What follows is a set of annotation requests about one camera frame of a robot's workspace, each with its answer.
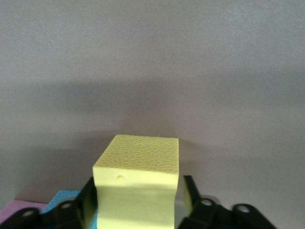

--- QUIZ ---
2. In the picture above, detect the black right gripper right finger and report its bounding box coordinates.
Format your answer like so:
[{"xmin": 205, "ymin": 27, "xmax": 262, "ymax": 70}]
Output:
[{"xmin": 175, "ymin": 175, "xmax": 278, "ymax": 229}]

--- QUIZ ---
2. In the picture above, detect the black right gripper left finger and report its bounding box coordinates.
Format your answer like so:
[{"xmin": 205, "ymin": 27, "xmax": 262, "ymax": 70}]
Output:
[{"xmin": 0, "ymin": 177, "xmax": 99, "ymax": 229}]

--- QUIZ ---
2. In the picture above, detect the pink foam cube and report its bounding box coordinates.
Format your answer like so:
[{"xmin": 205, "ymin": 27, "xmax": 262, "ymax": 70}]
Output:
[{"xmin": 0, "ymin": 199, "xmax": 48, "ymax": 217}]

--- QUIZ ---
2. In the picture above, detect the yellow foam cube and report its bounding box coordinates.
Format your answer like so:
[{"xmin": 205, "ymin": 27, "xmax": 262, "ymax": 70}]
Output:
[{"xmin": 91, "ymin": 134, "xmax": 193, "ymax": 229}]

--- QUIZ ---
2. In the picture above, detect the light blue foam cube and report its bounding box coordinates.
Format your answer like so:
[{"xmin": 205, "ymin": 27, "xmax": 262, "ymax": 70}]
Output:
[{"xmin": 40, "ymin": 189, "xmax": 100, "ymax": 229}]

